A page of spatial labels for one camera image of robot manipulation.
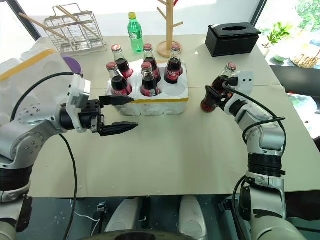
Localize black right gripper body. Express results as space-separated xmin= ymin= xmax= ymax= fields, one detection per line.
xmin=214 ymin=86 xmax=233 ymax=109

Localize woven straw basket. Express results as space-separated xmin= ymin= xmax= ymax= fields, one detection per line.
xmin=289 ymin=48 xmax=320 ymax=69

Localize black side table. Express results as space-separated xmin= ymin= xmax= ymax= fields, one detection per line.
xmin=268 ymin=64 xmax=320 ymax=153

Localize white foam crate yellow tape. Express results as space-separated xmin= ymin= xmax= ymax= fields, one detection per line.
xmin=104 ymin=59 xmax=191 ymax=117

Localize glass cola bottle red cap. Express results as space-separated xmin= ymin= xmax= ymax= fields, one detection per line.
xmin=139 ymin=61 xmax=161 ymax=98
xmin=106 ymin=61 xmax=133 ymax=97
xmin=142 ymin=43 xmax=162 ymax=83
xmin=163 ymin=43 xmax=185 ymax=85
xmin=111 ymin=44 xmax=135 ymax=81
xmin=199 ymin=62 xmax=238 ymax=113

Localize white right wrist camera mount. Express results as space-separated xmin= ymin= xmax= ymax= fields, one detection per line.
xmin=223 ymin=70 xmax=255 ymax=116

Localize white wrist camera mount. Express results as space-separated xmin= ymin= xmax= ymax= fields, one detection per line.
xmin=223 ymin=70 xmax=255 ymax=116
xmin=65 ymin=73 xmax=91 ymax=133

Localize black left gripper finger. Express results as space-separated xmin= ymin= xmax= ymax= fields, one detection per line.
xmin=98 ymin=95 xmax=135 ymax=106
xmin=99 ymin=121 xmax=140 ymax=137

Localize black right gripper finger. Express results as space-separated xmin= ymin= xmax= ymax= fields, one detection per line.
xmin=205 ymin=85 xmax=221 ymax=101

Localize metal wire rack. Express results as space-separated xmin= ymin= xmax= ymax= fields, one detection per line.
xmin=43 ymin=2 xmax=107 ymax=55

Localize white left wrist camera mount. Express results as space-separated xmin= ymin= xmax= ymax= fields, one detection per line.
xmin=65 ymin=73 xmax=91 ymax=133

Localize wooden mug tree stand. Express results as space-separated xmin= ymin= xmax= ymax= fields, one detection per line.
xmin=156 ymin=0 xmax=184 ymax=59

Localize black tissue box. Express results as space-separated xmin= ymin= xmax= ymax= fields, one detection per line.
xmin=204 ymin=21 xmax=263 ymax=58

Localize green potted plant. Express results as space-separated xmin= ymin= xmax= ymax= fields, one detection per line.
xmin=261 ymin=21 xmax=292 ymax=50

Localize wooden chopstick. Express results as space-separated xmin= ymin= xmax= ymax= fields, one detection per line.
xmin=54 ymin=6 xmax=98 ymax=39
xmin=18 ymin=12 xmax=66 ymax=40
xmin=59 ymin=5 xmax=100 ymax=40

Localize green plastic soda bottle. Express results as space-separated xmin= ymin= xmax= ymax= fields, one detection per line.
xmin=127 ymin=11 xmax=145 ymax=54

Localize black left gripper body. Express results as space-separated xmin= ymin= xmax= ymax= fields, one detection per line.
xmin=79 ymin=99 xmax=106 ymax=133

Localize purple round lid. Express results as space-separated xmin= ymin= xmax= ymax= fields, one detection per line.
xmin=61 ymin=56 xmax=84 ymax=78

